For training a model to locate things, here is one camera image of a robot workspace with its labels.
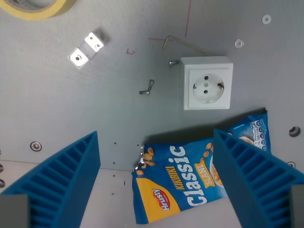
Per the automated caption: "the shiny metal angle bracket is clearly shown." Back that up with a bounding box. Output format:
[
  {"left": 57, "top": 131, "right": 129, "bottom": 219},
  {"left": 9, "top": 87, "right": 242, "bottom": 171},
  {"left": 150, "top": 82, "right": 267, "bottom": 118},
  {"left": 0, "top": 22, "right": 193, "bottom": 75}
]
[{"left": 67, "top": 31, "right": 105, "bottom": 70}]

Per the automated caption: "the yellow masking tape roll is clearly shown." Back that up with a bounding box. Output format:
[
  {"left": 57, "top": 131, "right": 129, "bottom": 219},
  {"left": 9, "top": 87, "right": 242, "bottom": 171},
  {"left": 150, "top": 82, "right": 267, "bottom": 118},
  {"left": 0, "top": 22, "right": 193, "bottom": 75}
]
[{"left": 0, "top": 0, "right": 77, "bottom": 21}]

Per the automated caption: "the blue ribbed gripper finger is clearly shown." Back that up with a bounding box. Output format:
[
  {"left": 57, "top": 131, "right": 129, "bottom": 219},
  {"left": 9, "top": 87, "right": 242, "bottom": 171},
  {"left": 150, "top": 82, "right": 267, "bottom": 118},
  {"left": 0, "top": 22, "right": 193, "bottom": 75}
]
[
  {"left": 0, "top": 131, "right": 101, "bottom": 228},
  {"left": 212, "top": 129, "right": 304, "bottom": 228}
]

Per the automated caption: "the blue peanut snack bag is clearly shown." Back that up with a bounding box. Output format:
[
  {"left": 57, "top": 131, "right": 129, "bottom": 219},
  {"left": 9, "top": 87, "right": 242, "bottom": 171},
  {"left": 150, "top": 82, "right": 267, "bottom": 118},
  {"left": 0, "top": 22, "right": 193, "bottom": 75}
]
[{"left": 132, "top": 108, "right": 272, "bottom": 225}]

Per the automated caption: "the white wall power socket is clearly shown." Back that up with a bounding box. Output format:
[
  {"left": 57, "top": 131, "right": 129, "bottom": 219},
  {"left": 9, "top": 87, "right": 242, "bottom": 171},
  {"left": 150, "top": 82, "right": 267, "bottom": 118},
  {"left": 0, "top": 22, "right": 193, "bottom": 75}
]
[{"left": 179, "top": 56, "right": 234, "bottom": 111}]

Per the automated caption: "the brass hex allen key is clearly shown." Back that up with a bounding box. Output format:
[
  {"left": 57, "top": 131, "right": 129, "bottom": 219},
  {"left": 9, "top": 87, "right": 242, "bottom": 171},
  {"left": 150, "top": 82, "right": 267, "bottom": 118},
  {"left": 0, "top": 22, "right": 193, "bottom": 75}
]
[{"left": 162, "top": 35, "right": 214, "bottom": 56}]

